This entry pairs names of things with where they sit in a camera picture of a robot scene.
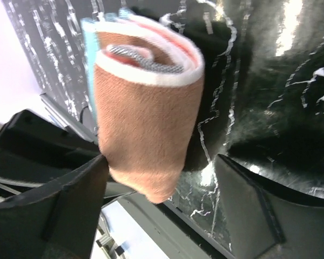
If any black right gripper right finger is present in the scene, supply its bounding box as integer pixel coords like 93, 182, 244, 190
214, 155, 324, 258

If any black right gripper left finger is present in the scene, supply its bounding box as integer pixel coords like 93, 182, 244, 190
0, 155, 109, 258

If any orange patterned towel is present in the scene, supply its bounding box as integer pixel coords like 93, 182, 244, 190
80, 9, 205, 203

